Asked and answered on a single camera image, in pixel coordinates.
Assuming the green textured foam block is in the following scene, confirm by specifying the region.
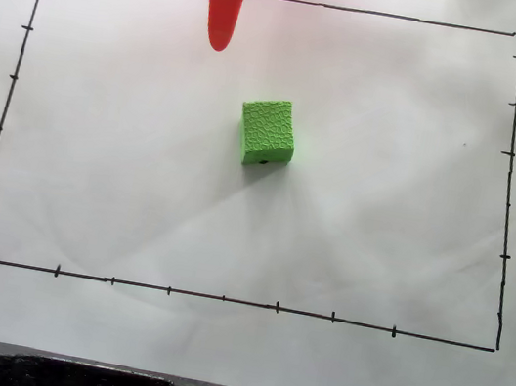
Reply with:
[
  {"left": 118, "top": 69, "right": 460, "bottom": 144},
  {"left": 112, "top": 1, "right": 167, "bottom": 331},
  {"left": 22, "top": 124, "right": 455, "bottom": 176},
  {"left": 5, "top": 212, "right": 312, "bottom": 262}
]
[{"left": 232, "top": 93, "right": 303, "bottom": 175}]

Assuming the white paper sheet with rectangle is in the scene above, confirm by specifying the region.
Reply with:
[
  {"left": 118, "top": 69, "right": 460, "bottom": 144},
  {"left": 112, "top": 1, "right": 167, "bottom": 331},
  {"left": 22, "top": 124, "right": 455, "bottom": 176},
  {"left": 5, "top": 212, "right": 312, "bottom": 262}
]
[{"left": 0, "top": 0, "right": 516, "bottom": 386}]

